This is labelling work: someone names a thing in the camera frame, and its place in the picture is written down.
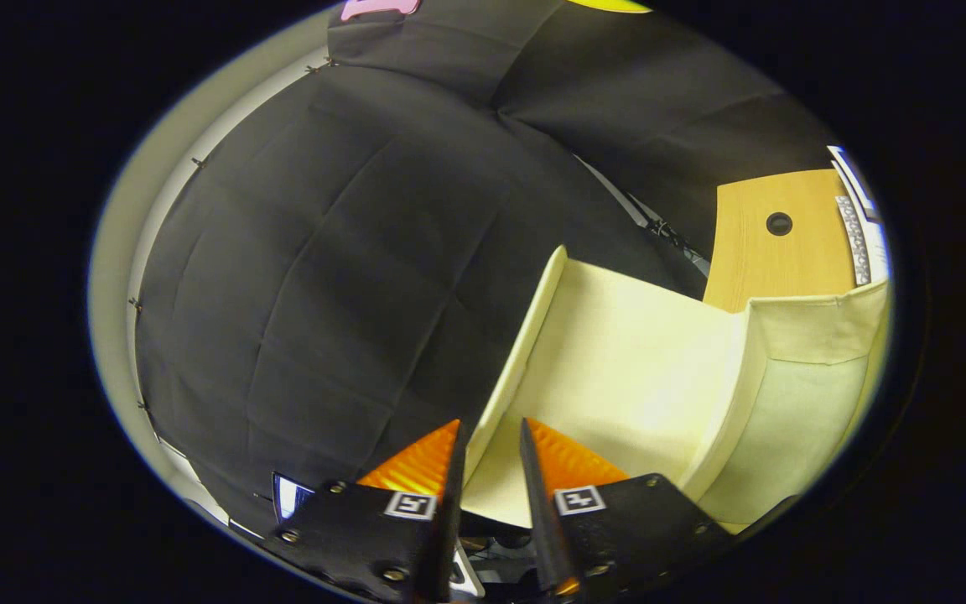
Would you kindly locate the beige fabric storage box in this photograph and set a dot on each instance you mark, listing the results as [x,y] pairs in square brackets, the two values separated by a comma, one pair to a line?
[634,369]

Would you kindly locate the white book with pale cover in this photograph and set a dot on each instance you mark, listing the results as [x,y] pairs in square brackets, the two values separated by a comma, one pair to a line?
[859,183]

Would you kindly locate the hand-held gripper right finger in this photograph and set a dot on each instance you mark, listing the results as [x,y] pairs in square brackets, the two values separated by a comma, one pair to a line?
[537,520]

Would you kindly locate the printed papers pile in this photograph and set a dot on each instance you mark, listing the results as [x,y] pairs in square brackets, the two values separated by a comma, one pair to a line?
[288,495]

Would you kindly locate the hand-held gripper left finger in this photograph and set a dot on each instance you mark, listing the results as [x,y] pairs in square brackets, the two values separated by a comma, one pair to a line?
[445,520]

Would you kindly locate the grey patterned booklet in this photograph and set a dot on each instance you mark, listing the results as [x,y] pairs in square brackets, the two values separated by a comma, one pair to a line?
[854,239]

